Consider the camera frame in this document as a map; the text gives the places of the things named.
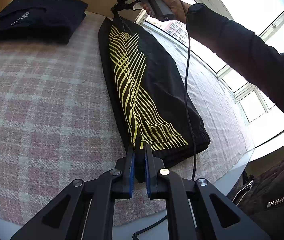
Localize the black jacket with zippers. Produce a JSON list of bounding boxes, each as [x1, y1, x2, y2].
[[227, 134, 284, 240]]

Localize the folded navy blue garment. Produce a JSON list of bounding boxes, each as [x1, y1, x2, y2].
[[0, 0, 88, 44]]

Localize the person's right hand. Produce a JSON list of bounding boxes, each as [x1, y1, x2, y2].
[[141, 0, 191, 25]]

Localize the black cable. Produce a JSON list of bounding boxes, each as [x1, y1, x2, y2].
[[132, 0, 198, 240]]

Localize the black shorts with yellow stripes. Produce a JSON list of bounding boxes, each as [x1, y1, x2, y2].
[[98, 17, 210, 183]]

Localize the pink plaid tablecloth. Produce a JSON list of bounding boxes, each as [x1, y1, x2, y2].
[[0, 12, 250, 225]]

